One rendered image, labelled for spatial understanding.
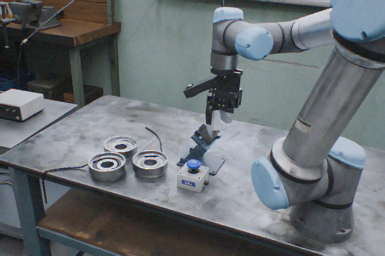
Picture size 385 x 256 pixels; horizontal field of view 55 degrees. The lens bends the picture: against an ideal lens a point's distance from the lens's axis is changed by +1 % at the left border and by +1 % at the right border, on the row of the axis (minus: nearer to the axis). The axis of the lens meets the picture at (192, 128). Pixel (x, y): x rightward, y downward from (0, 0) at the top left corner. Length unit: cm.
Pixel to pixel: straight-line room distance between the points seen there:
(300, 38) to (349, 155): 29
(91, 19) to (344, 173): 235
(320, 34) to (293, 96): 176
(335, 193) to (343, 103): 30
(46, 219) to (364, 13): 115
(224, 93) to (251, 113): 169
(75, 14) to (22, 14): 52
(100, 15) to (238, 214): 214
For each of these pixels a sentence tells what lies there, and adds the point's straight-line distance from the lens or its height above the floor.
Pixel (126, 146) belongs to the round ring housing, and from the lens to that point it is 120.
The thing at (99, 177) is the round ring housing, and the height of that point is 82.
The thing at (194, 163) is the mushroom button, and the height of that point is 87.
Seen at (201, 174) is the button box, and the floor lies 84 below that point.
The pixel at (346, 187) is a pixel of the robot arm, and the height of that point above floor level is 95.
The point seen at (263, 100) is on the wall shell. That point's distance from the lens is 264.
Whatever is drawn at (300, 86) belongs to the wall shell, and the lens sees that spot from 257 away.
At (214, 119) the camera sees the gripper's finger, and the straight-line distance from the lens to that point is 105.
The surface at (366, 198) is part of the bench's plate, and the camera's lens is 116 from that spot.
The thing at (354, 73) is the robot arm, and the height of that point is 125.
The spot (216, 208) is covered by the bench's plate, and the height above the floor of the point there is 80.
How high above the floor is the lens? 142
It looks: 27 degrees down
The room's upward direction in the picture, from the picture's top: 3 degrees clockwise
